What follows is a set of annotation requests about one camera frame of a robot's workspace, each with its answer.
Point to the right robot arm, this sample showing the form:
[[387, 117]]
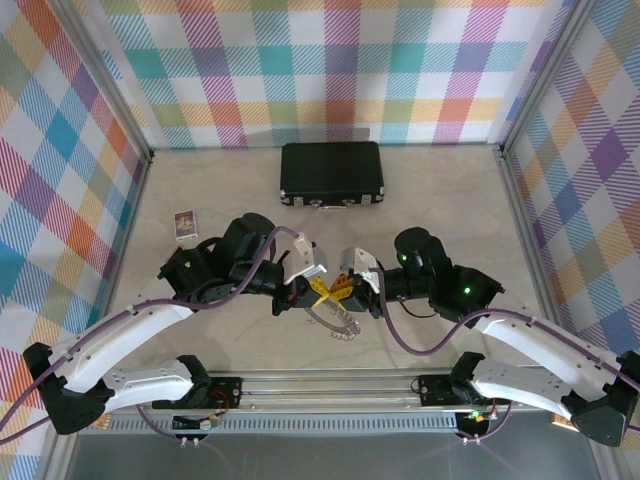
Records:
[[530, 350]]

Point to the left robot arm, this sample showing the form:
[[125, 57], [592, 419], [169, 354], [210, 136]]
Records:
[[140, 332]]

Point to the red triangle reflector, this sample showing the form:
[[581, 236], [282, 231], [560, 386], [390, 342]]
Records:
[[175, 253]]

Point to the purple card box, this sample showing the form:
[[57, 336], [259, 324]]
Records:
[[185, 225]]

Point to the black briefcase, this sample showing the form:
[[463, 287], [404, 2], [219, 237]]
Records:
[[330, 170]]

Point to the small electronics board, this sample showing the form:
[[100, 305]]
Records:
[[207, 424], [475, 417]]

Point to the grey metal sheet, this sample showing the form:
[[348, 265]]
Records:
[[325, 457]]

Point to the small wooden tag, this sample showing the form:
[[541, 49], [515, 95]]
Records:
[[104, 422], [560, 422]]

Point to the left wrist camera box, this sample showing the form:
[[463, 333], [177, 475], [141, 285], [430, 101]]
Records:
[[314, 272]]

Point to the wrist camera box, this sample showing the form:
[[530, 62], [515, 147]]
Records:
[[314, 272], [346, 260]]

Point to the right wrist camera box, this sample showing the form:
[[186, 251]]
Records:
[[346, 260]]

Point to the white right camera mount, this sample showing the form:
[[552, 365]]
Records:
[[367, 262]]

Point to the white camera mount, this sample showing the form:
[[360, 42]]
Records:
[[367, 262], [302, 250]]

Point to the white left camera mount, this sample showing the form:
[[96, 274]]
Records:
[[302, 250]]

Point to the aluminium side rail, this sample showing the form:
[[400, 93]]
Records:
[[136, 215], [520, 225]]

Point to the aluminium front rail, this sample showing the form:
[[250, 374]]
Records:
[[325, 392]]

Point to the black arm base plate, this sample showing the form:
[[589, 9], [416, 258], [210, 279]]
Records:
[[432, 390], [227, 392]]

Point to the aluminium frame post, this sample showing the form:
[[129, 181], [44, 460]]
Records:
[[110, 85], [547, 75]]

